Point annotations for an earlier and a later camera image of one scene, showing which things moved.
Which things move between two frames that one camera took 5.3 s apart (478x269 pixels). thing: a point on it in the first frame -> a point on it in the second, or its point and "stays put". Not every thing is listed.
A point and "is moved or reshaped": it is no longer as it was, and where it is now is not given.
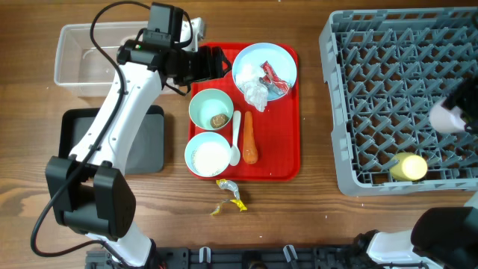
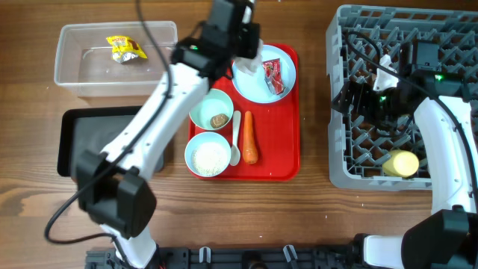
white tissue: [248, 78] -> [251, 66]
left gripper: [208, 64] -> [252, 42]
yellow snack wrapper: [225, 184] is moved or reshaped
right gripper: [460, 96] -> [363, 92]
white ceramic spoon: [235, 154] stays put
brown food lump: [219, 120] stays put
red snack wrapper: [271, 77] is moved or reshaped
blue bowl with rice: [207, 154] stays put
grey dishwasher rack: [386, 69] stays put
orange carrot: [249, 148] stays put
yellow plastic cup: [410, 167] is moved or reshaped
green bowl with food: [210, 109] stays put
